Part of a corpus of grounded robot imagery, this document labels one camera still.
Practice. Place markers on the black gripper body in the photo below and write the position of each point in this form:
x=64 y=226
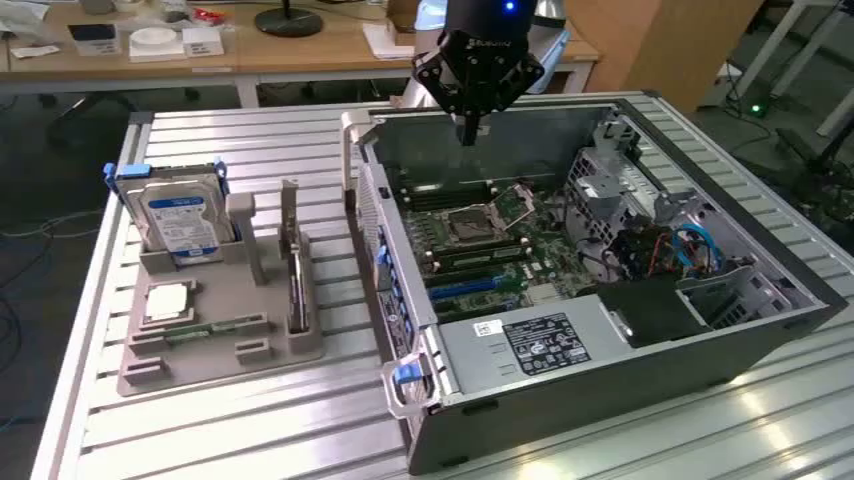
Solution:
x=483 y=55

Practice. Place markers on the graphics card with metal bracket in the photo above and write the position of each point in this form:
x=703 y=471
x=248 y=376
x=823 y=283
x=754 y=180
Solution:
x=296 y=280

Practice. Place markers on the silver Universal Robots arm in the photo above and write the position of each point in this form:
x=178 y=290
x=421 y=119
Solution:
x=420 y=92

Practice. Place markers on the stack of white papers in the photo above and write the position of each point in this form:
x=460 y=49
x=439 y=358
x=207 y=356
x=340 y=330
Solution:
x=389 y=42

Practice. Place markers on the brown cardboard box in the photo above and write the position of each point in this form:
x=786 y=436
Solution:
x=403 y=15

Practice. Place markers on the wooden desk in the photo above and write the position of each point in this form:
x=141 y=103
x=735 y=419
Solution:
x=300 y=50

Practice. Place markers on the wooden cabinet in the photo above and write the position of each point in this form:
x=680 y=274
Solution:
x=667 y=50

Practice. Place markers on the black round lamp base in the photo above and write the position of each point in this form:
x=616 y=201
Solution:
x=289 y=22

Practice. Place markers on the metal socket cover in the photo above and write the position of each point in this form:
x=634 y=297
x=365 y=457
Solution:
x=516 y=202

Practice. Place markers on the metal disk bay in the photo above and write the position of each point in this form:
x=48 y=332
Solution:
x=600 y=200

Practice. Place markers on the CPU socket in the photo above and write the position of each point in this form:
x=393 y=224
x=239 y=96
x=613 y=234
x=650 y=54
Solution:
x=469 y=225

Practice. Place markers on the small white box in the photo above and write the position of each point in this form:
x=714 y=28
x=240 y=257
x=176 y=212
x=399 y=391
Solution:
x=201 y=42

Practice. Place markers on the device with green light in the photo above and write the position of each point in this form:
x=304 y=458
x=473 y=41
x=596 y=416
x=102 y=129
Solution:
x=755 y=109

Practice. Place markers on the red packet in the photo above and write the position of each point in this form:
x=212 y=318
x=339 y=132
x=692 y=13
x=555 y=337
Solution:
x=208 y=16

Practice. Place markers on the installed RAM stick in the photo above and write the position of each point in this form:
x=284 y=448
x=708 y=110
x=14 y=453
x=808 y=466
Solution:
x=480 y=257

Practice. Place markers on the green motherboard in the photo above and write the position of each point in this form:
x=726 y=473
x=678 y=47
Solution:
x=533 y=270

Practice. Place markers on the white round holder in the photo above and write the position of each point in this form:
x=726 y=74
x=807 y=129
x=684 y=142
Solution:
x=156 y=45

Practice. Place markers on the blue expansion slot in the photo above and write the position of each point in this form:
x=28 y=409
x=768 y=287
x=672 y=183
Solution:
x=460 y=290

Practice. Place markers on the hard disk with blue label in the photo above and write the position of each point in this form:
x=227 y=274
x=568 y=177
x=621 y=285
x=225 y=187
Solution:
x=176 y=220

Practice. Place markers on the blue disk caddy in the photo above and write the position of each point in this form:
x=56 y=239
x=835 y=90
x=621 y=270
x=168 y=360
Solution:
x=133 y=170

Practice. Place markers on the black plastic shroud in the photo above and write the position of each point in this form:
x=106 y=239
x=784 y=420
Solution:
x=647 y=310

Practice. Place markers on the white box with dark top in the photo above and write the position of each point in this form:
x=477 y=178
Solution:
x=96 y=40

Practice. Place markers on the grey cup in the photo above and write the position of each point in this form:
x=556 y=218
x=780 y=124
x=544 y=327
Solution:
x=96 y=6

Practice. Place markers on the grey parts rack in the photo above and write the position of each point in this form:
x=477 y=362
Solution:
x=253 y=300

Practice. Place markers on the grey power supply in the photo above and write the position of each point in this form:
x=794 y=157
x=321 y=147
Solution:
x=480 y=360

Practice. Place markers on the white paper card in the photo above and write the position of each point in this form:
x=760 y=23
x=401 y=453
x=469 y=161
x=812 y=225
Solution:
x=33 y=51

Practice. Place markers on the blue case latch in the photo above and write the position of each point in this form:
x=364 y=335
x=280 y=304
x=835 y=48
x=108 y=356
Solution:
x=407 y=375

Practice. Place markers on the silver CPU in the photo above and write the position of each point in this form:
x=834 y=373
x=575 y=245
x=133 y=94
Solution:
x=166 y=302

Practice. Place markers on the green RAM stick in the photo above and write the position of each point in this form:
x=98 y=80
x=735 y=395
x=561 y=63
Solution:
x=200 y=332

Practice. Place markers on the open black PC case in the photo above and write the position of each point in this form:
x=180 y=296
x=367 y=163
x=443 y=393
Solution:
x=600 y=400

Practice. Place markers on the white desk frame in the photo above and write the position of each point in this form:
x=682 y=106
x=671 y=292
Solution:
x=794 y=45

